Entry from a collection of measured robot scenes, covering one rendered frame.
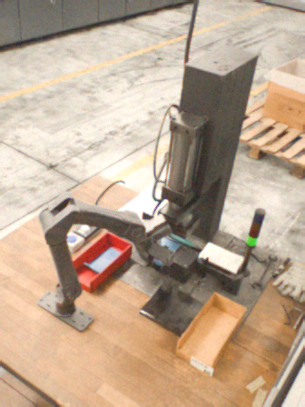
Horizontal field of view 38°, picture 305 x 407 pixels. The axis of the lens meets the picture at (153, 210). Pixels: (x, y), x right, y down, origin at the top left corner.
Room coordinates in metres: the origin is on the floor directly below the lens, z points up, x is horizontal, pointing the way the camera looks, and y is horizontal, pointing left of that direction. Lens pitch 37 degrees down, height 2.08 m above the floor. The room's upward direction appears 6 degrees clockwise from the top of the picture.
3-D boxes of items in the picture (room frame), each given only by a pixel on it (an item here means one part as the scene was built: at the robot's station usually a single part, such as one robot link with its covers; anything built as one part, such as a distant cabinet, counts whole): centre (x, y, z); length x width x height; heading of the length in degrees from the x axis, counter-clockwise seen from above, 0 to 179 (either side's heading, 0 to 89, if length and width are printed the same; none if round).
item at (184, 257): (1.23, -0.08, 0.98); 0.20 x 0.10 x 0.01; 61
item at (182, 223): (1.30, -0.10, 1.22); 0.26 x 0.18 x 0.30; 151
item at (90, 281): (1.18, 0.18, 0.93); 0.25 x 0.12 x 0.06; 151
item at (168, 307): (1.01, -0.10, 0.91); 0.17 x 0.16 x 0.02; 61
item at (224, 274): (1.17, -0.25, 0.95); 0.15 x 0.03 x 0.10; 61
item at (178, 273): (1.23, -0.08, 0.94); 0.20 x 0.10 x 0.07; 61
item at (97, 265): (1.20, 0.16, 0.92); 0.15 x 0.07 x 0.03; 148
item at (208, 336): (0.91, -0.23, 0.93); 0.25 x 0.13 x 0.08; 151
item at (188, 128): (1.23, -0.07, 1.37); 0.11 x 0.09 x 0.30; 61
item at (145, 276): (1.29, -0.14, 0.88); 0.65 x 0.50 x 0.03; 61
